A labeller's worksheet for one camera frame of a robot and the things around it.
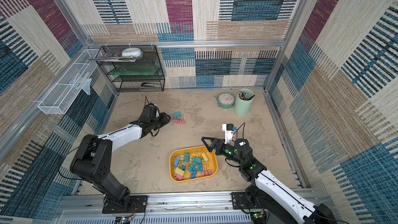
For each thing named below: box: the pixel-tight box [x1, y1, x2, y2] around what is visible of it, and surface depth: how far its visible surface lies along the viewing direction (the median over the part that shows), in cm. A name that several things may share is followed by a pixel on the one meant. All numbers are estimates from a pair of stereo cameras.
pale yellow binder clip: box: [174, 166, 186, 177], surface depth 79 cm
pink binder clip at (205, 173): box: [201, 170, 212, 177], surface depth 83 cm
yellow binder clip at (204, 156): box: [201, 151, 209, 162], surface depth 87 cm
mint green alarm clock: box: [216, 92, 236, 109], surface depth 113 cm
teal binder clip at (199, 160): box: [192, 157, 204, 172], surface depth 85 cm
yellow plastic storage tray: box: [168, 145, 219, 182], surface depth 85 cm
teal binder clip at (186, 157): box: [183, 152, 190, 163], surface depth 86 cm
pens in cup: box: [237, 90, 256, 101], surface depth 96 cm
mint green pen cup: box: [234, 88, 256, 117], surface depth 99 cm
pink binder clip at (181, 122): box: [176, 119, 187, 125], surface depth 104 cm
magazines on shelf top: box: [88, 51, 144, 63], surface depth 87 cm
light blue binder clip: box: [173, 156, 181, 167], surface depth 85 cm
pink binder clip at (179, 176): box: [174, 172, 184, 181], surface depth 80 cm
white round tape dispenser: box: [121, 47, 142, 59], surface depth 91 cm
